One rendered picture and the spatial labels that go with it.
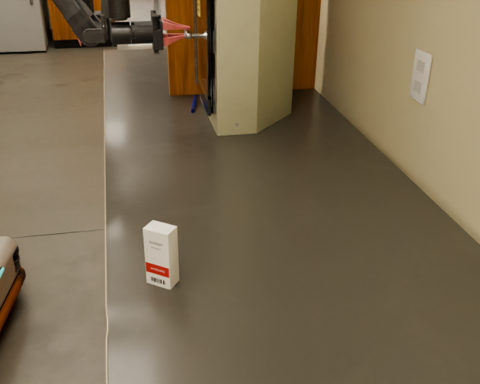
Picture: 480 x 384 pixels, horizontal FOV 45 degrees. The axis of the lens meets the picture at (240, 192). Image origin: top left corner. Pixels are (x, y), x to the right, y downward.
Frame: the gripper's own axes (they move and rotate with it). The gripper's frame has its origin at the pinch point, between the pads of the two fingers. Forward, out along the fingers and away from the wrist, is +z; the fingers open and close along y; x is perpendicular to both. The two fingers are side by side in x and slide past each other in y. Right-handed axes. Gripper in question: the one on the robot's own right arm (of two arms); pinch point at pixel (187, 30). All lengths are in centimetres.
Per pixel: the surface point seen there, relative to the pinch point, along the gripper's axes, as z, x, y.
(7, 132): -101, 249, -119
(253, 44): 15.7, -10.7, -1.6
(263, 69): 18.9, -8.9, -8.8
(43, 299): -58, 52, -120
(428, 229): 40, -66, -26
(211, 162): 2.0, -27.4, -26.1
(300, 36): 39.6, 26.6, -8.7
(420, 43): 50, -33, 3
